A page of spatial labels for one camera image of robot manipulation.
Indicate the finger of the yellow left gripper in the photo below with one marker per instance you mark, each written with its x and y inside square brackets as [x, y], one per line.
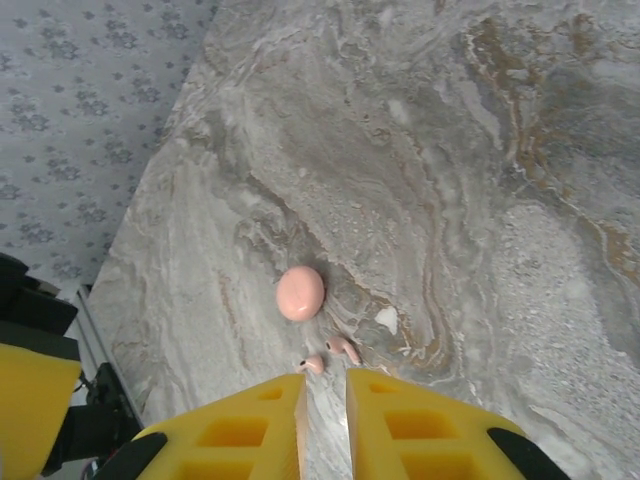
[30, 415]

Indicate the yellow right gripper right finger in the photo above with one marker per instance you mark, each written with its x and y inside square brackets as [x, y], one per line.
[370, 440]

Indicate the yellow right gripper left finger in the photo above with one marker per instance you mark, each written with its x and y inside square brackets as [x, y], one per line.
[285, 440]

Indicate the pink earbud charging case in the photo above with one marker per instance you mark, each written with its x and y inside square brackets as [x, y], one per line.
[300, 295]

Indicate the aluminium side rail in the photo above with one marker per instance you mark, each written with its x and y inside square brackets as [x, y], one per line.
[95, 330]

